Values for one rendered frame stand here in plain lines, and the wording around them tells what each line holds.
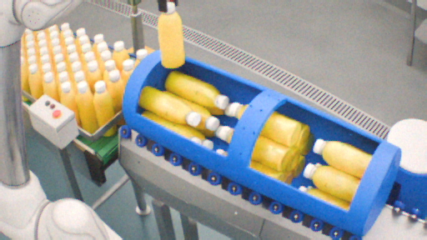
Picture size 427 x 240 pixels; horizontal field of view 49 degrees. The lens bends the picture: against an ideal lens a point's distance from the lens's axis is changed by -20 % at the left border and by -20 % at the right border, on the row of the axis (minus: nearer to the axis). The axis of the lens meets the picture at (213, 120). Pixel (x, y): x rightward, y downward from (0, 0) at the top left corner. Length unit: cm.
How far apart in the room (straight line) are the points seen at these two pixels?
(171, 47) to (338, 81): 225
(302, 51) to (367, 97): 68
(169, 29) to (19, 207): 73
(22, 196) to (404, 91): 306
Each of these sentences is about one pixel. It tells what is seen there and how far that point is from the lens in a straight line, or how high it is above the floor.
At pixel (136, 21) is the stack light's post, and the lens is 235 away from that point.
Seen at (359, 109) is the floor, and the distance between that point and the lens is 356.
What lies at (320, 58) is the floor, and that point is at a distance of 398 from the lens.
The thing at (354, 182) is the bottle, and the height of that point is 115.
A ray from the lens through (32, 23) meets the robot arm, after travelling 97.
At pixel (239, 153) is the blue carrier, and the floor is 115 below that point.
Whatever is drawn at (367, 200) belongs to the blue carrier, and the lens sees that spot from 141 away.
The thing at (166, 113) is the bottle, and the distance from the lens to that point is 173.
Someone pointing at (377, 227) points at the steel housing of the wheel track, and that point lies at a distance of 167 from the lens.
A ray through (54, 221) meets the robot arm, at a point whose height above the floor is 132.
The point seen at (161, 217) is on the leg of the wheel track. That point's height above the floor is 56.
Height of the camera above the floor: 221
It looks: 40 degrees down
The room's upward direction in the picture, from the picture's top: 4 degrees counter-clockwise
